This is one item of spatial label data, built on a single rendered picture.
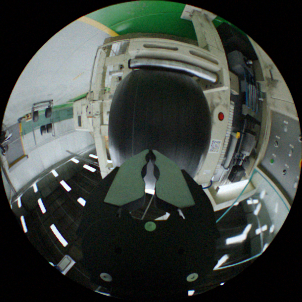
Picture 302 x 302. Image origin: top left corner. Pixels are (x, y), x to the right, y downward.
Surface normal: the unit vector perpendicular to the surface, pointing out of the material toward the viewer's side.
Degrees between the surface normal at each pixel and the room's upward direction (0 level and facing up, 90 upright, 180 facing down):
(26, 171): 90
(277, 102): 90
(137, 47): 90
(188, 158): 89
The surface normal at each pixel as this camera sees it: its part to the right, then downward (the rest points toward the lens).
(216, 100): 0.00, 0.40
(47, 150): 0.95, 0.18
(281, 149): -1.00, -0.05
